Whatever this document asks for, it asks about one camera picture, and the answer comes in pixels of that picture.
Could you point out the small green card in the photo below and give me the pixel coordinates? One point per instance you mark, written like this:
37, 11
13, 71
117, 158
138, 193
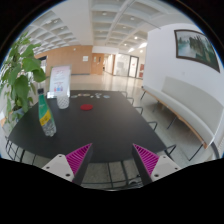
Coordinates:
74, 96

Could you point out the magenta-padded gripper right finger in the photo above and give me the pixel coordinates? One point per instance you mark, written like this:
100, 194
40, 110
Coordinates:
163, 166

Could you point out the black metal chairs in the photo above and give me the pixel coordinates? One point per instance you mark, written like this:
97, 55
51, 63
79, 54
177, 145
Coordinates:
154, 124

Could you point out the black-framed glass door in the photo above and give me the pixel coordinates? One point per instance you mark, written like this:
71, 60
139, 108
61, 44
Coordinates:
133, 66

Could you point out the green leafy potted plant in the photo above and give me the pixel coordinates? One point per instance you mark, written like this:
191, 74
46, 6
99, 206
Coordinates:
21, 83

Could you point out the green-labelled clear drink bottle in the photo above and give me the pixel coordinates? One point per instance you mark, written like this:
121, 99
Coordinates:
45, 115

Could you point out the small blue card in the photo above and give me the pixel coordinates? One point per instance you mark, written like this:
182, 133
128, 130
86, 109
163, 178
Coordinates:
106, 96

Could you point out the white dotted cup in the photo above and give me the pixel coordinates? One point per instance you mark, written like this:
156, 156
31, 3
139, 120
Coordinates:
63, 102

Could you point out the flat round red coaster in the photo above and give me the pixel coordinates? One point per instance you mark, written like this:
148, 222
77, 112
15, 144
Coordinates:
86, 107

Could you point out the recessed ceiling lights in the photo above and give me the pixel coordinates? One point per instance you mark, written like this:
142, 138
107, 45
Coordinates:
134, 37

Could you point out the dark-framed landscape picture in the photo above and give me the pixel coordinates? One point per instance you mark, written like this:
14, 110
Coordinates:
196, 48

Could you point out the long white bench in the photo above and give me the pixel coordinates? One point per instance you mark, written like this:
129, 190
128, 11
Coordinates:
190, 100

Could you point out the acrylic sign stand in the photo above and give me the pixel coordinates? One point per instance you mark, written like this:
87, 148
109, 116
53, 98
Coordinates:
59, 80

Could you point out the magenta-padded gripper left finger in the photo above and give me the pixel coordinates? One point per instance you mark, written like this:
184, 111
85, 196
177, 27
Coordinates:
61, 165

